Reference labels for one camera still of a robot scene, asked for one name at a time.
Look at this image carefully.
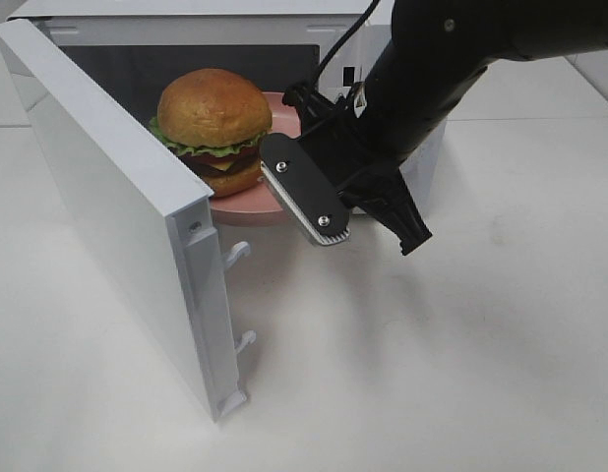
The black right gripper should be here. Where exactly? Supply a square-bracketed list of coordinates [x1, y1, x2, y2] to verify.
[283, 82, 432, 256]

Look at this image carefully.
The pink round plate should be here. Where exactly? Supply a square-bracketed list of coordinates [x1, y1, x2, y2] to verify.
[211, 91, 300, 227]

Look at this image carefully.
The burger with lettuce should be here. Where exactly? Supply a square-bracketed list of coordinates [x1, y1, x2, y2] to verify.
[149, 68, 273, 198]

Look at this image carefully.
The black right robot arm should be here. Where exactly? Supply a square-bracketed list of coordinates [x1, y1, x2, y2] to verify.
[282, 1, 608, 254]

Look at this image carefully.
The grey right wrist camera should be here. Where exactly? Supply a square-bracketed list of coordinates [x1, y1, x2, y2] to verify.
[260, 133, 350, 247]

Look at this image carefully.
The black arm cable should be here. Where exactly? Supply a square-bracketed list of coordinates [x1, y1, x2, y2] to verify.
[311, 0, 379, 94]

